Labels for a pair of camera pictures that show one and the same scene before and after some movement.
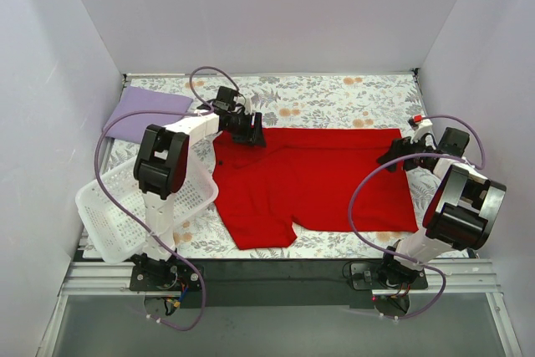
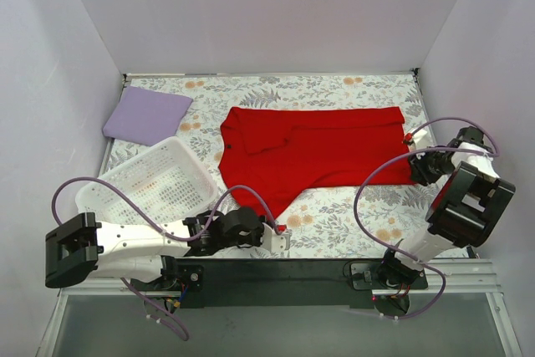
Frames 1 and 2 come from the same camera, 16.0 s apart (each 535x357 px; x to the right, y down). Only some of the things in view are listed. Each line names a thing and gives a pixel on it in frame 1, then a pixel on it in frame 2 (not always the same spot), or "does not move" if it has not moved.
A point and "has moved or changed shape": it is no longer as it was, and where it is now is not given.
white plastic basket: [114, 235] does not move
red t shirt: [304, 175] has moved or changed shape
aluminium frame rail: [463, 277] does not move
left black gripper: [255, 128] -> [259, 234]
